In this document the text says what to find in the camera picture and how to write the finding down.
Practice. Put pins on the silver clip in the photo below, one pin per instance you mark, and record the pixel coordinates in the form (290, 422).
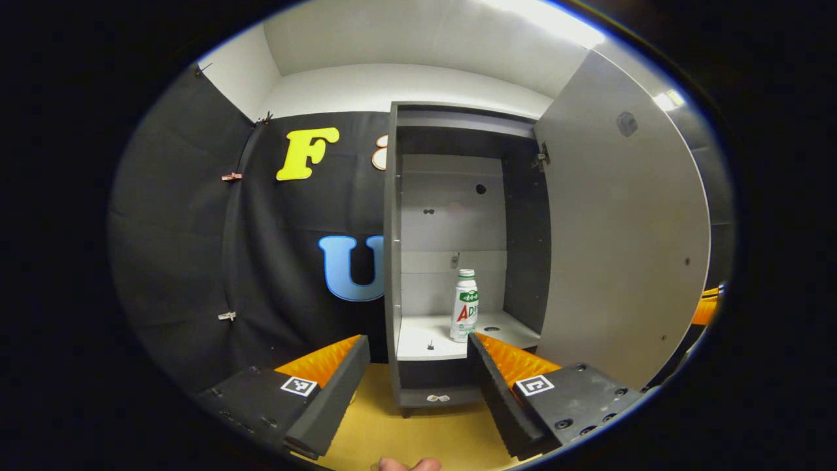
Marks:
(227, 316)

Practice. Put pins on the black backdrop cloth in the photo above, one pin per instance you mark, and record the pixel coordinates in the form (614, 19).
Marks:
(183, 229)

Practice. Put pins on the white bottle green label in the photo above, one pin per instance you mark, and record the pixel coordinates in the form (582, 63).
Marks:
(464, 307)

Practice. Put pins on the grey cabinet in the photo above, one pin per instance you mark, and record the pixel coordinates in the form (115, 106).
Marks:
(523, 261)

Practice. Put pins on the small ceiling light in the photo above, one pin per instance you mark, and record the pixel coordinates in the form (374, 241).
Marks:
(670, 99)

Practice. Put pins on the beige cabinet door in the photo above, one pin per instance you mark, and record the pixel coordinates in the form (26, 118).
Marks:
(621, 248)

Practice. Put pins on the black clip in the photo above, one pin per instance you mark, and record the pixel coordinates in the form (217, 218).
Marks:
(204, 67)
(265, 119)

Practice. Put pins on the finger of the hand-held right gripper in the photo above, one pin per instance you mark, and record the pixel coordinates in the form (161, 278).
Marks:
(707, 307)

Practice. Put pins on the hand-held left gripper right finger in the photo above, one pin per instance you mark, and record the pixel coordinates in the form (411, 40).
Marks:
(497, 399)

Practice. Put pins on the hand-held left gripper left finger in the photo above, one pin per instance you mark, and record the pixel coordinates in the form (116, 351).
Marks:
(340, 392)

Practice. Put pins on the copper clip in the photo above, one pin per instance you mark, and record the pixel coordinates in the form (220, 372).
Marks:
(231, 176)

